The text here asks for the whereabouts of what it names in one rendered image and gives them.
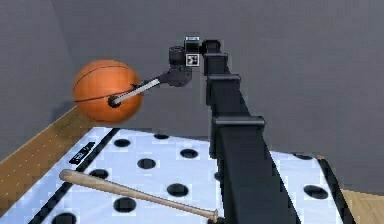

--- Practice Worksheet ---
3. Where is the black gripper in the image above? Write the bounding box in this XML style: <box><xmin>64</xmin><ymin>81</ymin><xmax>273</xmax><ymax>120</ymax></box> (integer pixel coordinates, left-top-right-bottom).
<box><xmin>107</xmin><ymin>45</ymin><xmax>194</xmax><ymax>109</ymax></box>

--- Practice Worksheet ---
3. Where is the orange basketball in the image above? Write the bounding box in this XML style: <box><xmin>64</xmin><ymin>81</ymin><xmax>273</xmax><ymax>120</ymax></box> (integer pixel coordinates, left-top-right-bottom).
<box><xmin>72</xmin><ymin>59</ymin><xmax>144</xmax><ymax>123</ymax></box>

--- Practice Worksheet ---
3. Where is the white bed with black dots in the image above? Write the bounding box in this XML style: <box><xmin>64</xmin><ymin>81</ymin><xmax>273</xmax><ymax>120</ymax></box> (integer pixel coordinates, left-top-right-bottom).
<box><xmin>0</xmin><ymin>126</ymin><xmax>357</xmax><ymax>224</ymax></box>

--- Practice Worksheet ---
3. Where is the wooden baseball bat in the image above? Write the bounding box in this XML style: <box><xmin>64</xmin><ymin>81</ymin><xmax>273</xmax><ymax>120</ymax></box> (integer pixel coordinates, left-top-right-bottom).
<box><xmin>59</xmin><ymin>168</ymin><xmax>220</xmax><ymax>222</ymax></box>

